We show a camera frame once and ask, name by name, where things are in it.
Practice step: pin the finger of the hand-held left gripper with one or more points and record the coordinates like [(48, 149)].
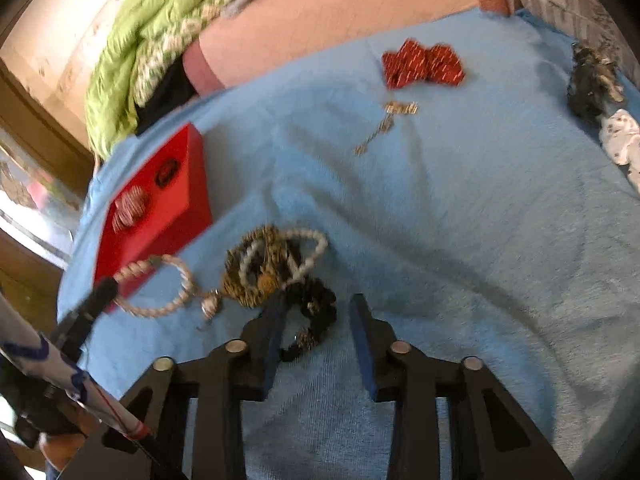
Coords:
[(87, 310)]

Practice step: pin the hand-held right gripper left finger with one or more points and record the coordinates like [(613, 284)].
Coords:
[(272, 350)]

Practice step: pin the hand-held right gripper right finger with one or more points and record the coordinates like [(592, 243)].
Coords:
[(361, 350)]

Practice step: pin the red jewelry box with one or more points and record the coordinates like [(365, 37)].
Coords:
[(170, 215)]

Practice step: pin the person's left hand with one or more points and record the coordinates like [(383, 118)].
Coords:
[(65, 447)]

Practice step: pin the silver pendant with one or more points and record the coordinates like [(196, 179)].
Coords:
[(210, 306)]

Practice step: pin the striped round earring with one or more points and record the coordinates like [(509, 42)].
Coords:
[(136, 199), (122, 219)]

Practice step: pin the light blue blanket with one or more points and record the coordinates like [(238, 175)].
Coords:
[(450, 240)]

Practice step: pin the black cloth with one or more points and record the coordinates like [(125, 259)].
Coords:
[(165, 92)]

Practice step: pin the green patterned blanket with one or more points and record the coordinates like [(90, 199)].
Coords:
[(130, 60)]

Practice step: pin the red patterned pouch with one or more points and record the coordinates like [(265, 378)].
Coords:
[(417, 65)]

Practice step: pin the white printed cloth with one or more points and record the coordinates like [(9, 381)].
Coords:
[(620, 135)]

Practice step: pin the pink mattress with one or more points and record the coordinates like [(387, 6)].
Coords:
[(325, 15)]

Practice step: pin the dark patterned cloth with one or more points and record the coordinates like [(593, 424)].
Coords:
[(590, 82)]

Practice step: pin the wooden door frame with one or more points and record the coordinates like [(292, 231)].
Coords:
[(35, 125)]

